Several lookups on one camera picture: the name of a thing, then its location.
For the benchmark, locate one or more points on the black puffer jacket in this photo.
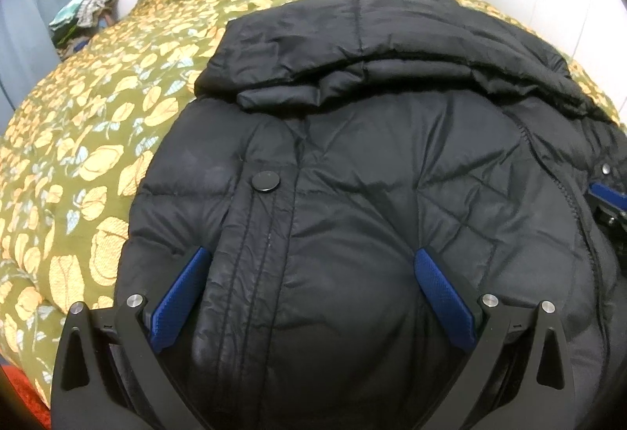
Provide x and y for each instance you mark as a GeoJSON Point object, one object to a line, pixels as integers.
{"type": "Point", "coordinates": [343, 165]}

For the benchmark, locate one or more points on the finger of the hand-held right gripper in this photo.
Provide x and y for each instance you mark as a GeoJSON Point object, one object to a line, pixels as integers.
{"type": "Point", "coordinates": [610, 192]}

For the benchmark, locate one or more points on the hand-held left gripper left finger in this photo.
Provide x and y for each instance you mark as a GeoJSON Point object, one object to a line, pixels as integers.
{"type": "Point", "coordinates": [179, 297]}

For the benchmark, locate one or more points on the blue curtain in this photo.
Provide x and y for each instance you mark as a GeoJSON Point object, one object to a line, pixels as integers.
{"type": "Point", "coordinates": [29, 18]}

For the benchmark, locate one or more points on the orange fleece pants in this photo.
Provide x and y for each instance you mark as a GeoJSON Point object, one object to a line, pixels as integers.
{"type": "Point", "coordinates": [29, 395]}

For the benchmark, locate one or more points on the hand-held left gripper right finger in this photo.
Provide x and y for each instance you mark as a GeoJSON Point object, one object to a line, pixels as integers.
{"type": "Point", "coordinates": [443, 297]}

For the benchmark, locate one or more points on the pile of clothes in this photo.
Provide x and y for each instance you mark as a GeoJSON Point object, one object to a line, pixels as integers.
{"type": "Point", "coordinates": [83, 3]}

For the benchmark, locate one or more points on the green floral quilt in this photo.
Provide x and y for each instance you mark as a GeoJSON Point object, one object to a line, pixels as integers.
{"type": "Point", "coordinates": [98, 116]}

